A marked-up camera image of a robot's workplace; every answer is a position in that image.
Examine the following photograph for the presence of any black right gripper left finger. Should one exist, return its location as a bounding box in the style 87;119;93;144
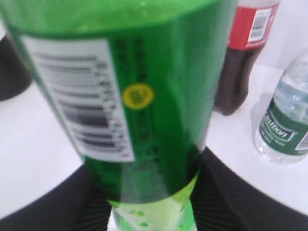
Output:
0;166;111;231

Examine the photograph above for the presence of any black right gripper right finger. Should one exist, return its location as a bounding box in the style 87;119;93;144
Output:
191;149;308;231

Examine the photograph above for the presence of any cola bottle red label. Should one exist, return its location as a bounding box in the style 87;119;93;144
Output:
215;0;280;116

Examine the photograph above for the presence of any clear water bottle green label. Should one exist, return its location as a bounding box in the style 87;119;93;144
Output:
254;49;308;165

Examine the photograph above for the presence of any green plastic soda bottle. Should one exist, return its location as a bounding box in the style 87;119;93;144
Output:
0;0;237;231

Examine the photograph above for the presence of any small black cup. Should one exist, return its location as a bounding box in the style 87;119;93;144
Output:
0;36;32;101

